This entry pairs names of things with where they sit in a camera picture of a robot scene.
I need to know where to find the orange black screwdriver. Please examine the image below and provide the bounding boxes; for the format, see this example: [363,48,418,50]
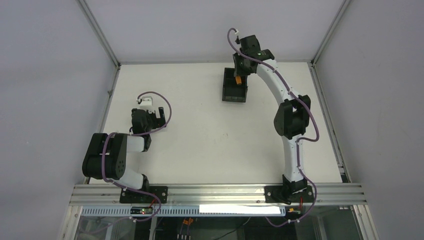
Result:
[235,76,242,86]

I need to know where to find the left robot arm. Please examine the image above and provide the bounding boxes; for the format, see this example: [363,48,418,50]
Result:
[82,107,166,192]

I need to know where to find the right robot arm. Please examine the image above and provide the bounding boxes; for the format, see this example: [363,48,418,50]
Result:
[233,35,311,205]

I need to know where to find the black plastic bin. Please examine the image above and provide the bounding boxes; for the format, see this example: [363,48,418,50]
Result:
[222,67,248,103]

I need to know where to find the small electronics board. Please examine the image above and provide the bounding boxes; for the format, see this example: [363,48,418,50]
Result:
[130,207,154,215]

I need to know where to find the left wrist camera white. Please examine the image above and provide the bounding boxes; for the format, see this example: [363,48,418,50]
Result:
[138,96,156,114]

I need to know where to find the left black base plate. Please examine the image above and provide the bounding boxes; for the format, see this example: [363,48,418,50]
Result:
[119,185,169,204]

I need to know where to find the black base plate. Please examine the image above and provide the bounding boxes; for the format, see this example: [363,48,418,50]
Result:
[119,185,169,204]
[264,185,315,205]

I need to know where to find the white slotted cable duct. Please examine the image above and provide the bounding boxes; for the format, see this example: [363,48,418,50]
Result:
[81,204,286,217]

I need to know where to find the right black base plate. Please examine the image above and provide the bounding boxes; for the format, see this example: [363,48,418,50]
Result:
[264,185,315,205]

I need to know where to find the aluminium frame rail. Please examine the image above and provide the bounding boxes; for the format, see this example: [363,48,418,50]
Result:
[69,183,367,206]

